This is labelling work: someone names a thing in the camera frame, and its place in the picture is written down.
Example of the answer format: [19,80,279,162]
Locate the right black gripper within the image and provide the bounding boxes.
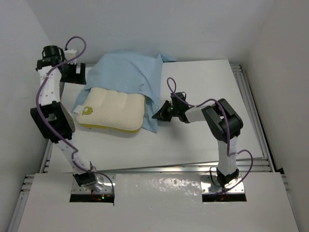
[153,100,180,122]

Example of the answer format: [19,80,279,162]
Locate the light blue pillowcase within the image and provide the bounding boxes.
[73,51,176,133]

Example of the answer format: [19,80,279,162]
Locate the cream pillow with yellow edge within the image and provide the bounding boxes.
[73,87,146,133]

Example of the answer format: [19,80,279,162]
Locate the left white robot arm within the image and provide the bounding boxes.
[30,45,98,190]

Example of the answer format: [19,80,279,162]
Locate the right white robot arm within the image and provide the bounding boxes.
[152,92,243,188]

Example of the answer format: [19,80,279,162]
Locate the white front cover panel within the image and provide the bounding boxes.
[18,173,298,232]

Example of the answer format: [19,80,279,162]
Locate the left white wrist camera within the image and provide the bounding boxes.
[64,49,78,59]

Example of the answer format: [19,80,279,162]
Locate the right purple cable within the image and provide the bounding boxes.
[167,77,254,194]

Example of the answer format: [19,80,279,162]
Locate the aluminium frame rail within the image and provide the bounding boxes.
[7,63,300,232]

